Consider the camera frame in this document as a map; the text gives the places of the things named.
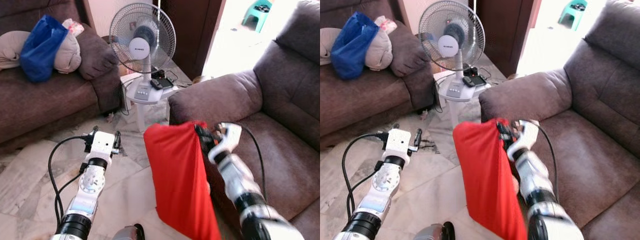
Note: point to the brown fabric sofa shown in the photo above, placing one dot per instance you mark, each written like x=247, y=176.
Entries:
x=365, y=100
x=45, y=100

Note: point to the green plastic stool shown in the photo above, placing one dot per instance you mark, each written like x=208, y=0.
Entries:
x=260, y=10
x=572, y=12

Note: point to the white plastic stool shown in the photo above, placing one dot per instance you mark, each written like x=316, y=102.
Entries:
x=140, y=117
x=452, y=114

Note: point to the brown cushion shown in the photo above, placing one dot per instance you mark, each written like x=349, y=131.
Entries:
x=407, y=50

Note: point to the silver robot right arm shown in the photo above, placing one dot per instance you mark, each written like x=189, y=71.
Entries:
x=532, y=177
x=237, y=182

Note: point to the white electric fan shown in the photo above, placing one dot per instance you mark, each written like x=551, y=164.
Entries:
x=452, y=45
x=142, y=47

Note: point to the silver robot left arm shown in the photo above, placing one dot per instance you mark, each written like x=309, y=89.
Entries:
x=87, y=190
x=382, y=187

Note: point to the dark brown wooden door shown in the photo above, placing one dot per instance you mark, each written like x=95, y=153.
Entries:
x=505, y=30
x=195, y=35

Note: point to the beige pillow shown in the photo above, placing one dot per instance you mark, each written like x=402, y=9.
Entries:
x=67, y=55
x=380, y=52

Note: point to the pink white plastic bag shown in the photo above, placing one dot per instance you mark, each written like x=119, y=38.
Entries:
x=386, y=22
x=74, y=26

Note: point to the brown fabric armchair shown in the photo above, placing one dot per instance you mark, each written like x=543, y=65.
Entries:
x=280, y=150
x=590, y=165

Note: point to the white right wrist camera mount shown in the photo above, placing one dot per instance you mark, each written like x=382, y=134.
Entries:
x=527, y=135
x=227, y=140

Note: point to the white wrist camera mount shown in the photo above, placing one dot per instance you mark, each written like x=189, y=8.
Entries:
x=527, y=135
x=227, y=140
x=102, y=144
x=398, y=142

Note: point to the black power adapter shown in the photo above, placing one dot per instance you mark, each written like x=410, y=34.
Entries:
x=472, y=80
x=160, y=80

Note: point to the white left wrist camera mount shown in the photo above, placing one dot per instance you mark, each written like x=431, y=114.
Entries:
x=398, y=142
x=102, y=144

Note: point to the red pillow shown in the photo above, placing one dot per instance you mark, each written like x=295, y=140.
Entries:
x=487, y=180
x=177, y=175

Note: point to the blue fabric bag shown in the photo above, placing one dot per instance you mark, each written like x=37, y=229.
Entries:
x=352, y=47
x=40, y=50

